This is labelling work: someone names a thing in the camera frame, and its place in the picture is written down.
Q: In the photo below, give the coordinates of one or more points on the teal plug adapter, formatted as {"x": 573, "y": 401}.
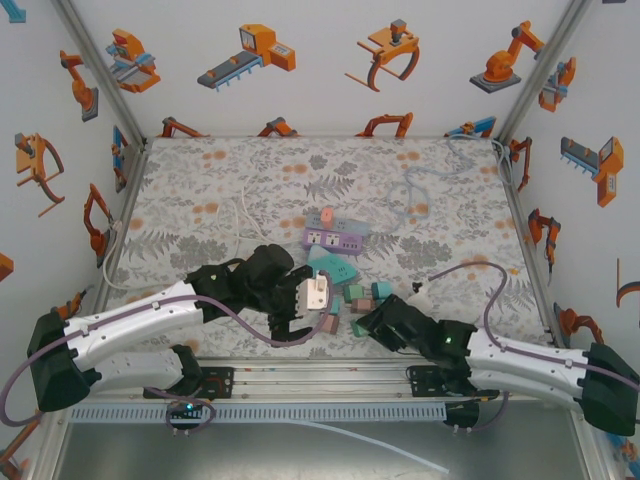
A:
{"x": 336, "y": 306}
{"x": 382, "y": 290}

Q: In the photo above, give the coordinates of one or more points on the green plug adapter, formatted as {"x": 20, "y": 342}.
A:
{"x": 357, "y": 328}
{"x": 354, "y": 292}

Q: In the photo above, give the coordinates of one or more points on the teal triangular power strip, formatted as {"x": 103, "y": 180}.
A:
{"x": 330, "y": 262}

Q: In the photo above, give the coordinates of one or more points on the purple power strip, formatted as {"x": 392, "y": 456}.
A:
{"x": 332, "y": 240}

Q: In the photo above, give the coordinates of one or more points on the grey-blue power strip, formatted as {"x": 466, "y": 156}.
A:
{"x": 350, "y": 226}

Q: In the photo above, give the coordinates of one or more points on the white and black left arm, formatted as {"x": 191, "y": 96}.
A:
{"x": 130, "y": 320}

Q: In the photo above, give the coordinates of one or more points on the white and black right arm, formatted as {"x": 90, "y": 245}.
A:
{"x": 525, "y": 360}

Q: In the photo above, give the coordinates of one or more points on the salmon orange plug adapter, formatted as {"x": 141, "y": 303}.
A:
{"x": 327, "y": 217}

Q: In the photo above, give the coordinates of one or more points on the black connector box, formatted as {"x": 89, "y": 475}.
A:
{"x": 462, "y": 415}
{"x": 187, "y": 412}

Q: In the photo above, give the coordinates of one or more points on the grey metal plate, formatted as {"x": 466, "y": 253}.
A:
{"x": 250, "y": 455}

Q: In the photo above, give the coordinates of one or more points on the floral patterned table mat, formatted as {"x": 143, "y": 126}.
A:
{"x": 200, "y": 170}

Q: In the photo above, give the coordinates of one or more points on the translucent white tube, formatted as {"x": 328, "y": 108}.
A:
{"x": 425, "y": 460}

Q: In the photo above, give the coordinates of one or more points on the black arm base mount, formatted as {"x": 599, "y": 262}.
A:
{"x": 425, "y": 382}
{"x": 220, "y": 382}

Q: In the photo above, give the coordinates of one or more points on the aluminium profile rail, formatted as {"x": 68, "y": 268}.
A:
{"x": 320, "y": 382}

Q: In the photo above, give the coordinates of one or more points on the aluminium side rail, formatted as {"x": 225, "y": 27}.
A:
{"x": 534, "y": 250}
{"x": 126, "y": 210}

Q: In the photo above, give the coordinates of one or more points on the grey metal bracket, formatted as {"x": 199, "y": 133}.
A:
{"x": 131, "y": 165}

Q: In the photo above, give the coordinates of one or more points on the aluminium frame post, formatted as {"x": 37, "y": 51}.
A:
{"x": 541, "y": 75}
{"x": 104, "y": 75}

